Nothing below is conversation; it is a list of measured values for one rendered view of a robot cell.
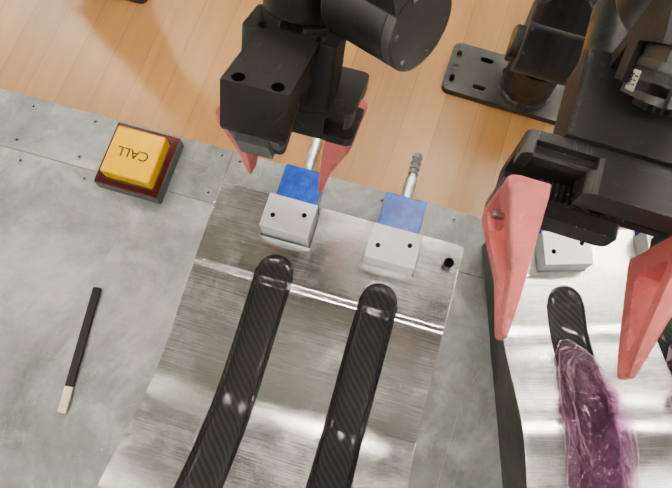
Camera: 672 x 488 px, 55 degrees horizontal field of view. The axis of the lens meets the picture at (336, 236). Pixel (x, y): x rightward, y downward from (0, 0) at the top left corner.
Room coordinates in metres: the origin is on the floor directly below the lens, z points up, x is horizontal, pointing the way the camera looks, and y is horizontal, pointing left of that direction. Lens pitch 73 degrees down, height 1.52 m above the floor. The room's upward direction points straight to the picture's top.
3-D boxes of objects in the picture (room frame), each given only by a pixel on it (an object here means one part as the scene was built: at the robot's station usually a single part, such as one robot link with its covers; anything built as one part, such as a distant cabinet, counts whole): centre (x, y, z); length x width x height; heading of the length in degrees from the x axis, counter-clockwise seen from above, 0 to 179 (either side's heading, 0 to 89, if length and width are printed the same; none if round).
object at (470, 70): (0.40, -0.24, 0.84); 0.20 x 0.07 x 0.08; 72
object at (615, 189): (0.07, -0.14, 1.20); 0.09 x 0.07 x 0.07; 162
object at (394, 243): (0.21, -0.07, 0.89); 0.13 x 0.05 x 0.05; 164
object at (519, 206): (0.08, -0.11, 1.20); 0.09 x 0.07 x 0.07; 162
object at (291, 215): (0.25, 0.03, 0.89); 0.13 x 0.05 x 0.05; 164
